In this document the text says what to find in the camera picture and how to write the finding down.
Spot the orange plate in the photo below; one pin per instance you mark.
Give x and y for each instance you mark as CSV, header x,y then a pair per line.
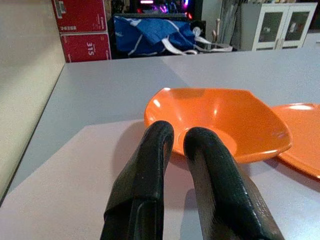
x,y
305,135

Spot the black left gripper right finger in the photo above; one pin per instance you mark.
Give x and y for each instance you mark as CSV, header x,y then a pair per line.
x,y
225,180

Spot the red cardboard box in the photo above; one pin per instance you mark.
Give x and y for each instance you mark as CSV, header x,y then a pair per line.
x,y
82,15

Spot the black case white logo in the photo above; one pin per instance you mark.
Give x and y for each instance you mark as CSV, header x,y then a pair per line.
x,y
201,25

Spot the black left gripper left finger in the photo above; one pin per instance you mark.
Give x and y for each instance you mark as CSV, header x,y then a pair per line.
x,y
145,170

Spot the computer with coloured lights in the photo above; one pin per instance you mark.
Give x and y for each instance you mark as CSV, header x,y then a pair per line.
x,y
150,6

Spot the orange bowl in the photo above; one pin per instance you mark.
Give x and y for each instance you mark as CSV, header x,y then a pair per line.
x,y
225,112

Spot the red cardboard box print 315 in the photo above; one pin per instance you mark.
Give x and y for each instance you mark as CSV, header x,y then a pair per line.
x,y
85,48

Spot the white cabinet glass doors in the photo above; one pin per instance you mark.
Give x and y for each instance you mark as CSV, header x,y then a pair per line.
x,y
250,30

